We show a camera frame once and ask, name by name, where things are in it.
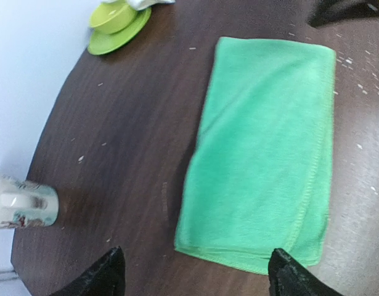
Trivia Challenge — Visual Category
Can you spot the green microfiber towel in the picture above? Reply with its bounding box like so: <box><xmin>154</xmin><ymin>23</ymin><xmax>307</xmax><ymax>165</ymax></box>
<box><xmin>174</xmin><ymin>37</ymin><xmax>336</xmax><ymax>274</ymax></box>

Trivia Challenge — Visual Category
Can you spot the patterned ceramic mug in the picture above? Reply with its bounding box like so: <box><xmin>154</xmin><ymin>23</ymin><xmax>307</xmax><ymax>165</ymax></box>
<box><xmin>0</xmin><ymin>175</ymin><xmax>59</xmax><ymax>229</ymax></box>

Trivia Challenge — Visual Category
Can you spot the green cup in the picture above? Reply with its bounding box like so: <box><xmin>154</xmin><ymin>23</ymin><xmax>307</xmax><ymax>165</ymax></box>
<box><xmin>89</xmin><ymin>1</ymin><xmax>137</xmax><ymax>34</ymax></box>

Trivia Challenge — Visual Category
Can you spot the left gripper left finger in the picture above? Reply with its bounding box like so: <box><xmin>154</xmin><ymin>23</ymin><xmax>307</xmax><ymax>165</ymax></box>
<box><xmin>51</xmin><ymin>247</ymin><xmax>125</xmax><ymax>296</ymax></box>

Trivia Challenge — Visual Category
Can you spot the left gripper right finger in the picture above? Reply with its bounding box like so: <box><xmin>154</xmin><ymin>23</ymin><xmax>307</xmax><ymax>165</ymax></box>
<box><xmin>268</xmin><ymin>249</ymin><xmax>342</xmax><ymax>296</ymax></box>

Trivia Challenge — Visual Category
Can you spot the green saucer plate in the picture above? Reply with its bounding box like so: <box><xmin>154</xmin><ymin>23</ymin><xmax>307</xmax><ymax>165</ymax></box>
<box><xmin>87</xmin><ymin>7</ymin><xmax>152</xmax><ymax>56</ymax></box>

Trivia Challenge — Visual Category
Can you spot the white cream towel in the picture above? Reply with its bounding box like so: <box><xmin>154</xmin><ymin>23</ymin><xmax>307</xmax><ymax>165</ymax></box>
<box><xmin>126</xmin><ymin>0</ymin><xmax>176</xmax><ymax>11</ymax></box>

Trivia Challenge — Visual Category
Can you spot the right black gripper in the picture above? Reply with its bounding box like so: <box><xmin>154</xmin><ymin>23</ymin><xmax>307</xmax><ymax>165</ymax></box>
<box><xmin>307</xmin><ymin>0</ymin><xmax>379</xmax><ymax>27</ymax></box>

